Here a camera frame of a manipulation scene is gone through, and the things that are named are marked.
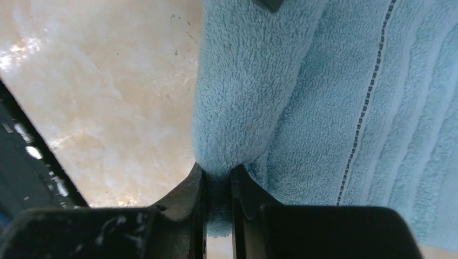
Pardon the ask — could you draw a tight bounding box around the light blue towel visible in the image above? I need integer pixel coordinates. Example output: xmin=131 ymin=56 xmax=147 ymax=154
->
xmin=192 ymin=1 xmax=457 ymax=251

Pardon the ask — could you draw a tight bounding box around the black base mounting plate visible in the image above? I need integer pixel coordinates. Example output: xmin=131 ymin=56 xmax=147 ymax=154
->
xmin=1 ymin=83 xmax=88 ymax=230

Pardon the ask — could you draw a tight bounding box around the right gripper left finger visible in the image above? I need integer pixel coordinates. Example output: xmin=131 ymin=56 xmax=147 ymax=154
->
xmin=1 ymin=165 xmax=207 ymax=258

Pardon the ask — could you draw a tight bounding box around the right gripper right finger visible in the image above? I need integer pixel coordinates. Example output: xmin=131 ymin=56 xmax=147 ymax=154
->
xmin=231 ymin=166 xmax=422 ymax=258

